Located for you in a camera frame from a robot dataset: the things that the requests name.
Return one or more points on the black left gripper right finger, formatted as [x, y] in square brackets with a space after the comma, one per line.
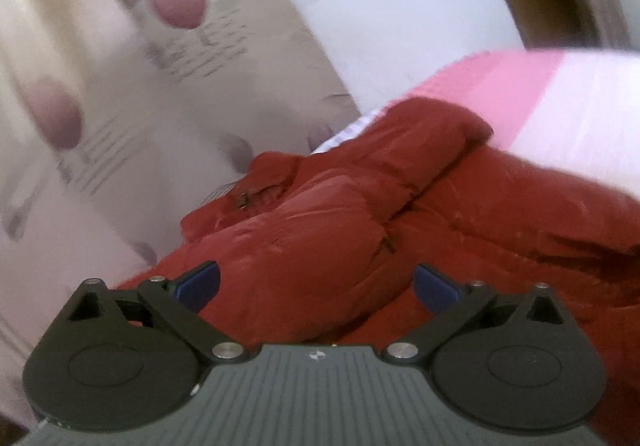
[508, 362]

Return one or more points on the red puffer jacket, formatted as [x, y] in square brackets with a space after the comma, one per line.
[322, 248]

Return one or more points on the floral beige curtain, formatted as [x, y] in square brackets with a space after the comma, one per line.
[118, 118]

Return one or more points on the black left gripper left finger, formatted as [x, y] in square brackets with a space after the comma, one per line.
[118, 359]

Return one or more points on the pink white bed sheet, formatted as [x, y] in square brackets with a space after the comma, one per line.
[576, 111]

